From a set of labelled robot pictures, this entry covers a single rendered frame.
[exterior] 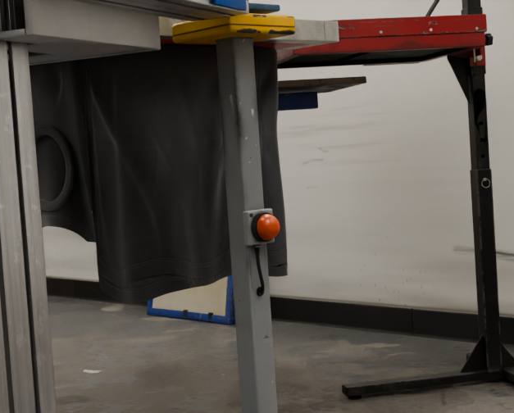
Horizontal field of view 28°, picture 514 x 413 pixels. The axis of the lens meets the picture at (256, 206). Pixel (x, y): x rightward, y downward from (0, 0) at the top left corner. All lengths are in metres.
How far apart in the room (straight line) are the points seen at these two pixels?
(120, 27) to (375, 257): 3.00
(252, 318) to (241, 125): 0.28
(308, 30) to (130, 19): 0.63
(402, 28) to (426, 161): 1.14
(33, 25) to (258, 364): 0.63
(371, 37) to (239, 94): 1.43
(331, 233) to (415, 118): 0.66
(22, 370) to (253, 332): 0.43
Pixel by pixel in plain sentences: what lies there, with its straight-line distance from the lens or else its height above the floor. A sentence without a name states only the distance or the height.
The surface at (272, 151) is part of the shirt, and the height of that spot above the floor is 0.76.
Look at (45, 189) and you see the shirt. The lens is 1.78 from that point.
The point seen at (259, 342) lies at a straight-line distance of 1.51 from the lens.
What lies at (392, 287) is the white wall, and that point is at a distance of 4.15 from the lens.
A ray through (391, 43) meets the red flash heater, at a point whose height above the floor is 1.04.
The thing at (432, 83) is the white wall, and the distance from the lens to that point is 3.95.
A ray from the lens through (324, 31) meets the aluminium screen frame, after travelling 1.90.
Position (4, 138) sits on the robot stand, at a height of 0.79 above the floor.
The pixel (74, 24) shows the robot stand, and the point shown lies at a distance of 1.20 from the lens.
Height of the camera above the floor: 0.76
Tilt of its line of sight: 3 degrees down
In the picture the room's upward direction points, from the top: 4 degrees counter-clockwise
